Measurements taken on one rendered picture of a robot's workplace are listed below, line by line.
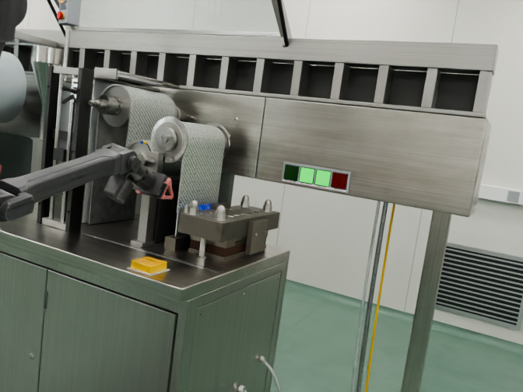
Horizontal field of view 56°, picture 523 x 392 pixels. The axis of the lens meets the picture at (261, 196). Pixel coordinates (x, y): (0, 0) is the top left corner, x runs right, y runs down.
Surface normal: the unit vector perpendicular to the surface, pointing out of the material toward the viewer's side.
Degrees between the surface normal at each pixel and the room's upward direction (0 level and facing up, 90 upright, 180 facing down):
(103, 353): 90
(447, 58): 90
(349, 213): 90
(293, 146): 90
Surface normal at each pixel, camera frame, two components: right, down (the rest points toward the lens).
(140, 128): 0.87, 0.21
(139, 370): -0.47, 0.05
